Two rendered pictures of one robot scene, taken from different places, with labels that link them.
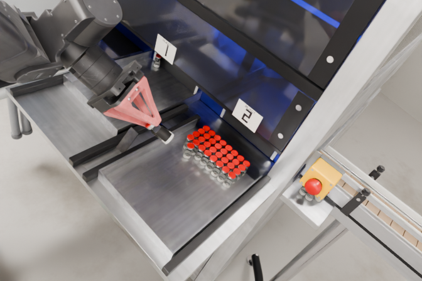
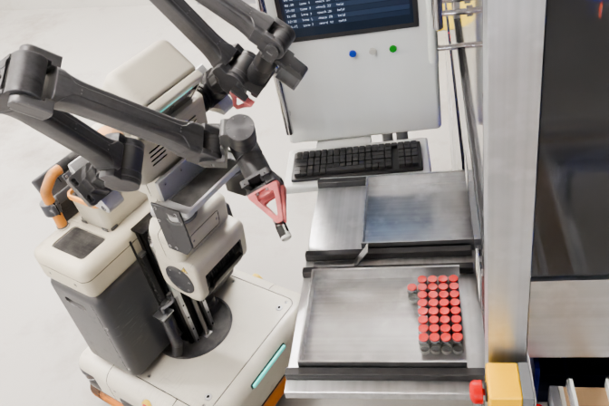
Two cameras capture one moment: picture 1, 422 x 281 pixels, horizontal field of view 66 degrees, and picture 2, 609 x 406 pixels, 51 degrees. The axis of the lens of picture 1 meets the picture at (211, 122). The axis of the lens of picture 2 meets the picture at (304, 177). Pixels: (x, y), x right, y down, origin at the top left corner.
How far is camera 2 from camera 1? 1.01 m
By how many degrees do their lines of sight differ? 59
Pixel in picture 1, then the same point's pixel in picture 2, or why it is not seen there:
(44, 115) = (325, 210)
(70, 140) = (324, 238)
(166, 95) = (463, 229)
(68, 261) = not seen: outside the picture
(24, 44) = (188, 145)
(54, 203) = not seen: hidden behind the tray
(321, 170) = (492, 374)
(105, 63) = (252, 165)
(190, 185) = (384, 328)
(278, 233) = not seen: outside the picture
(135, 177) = (343, 293)
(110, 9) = (243, 130)
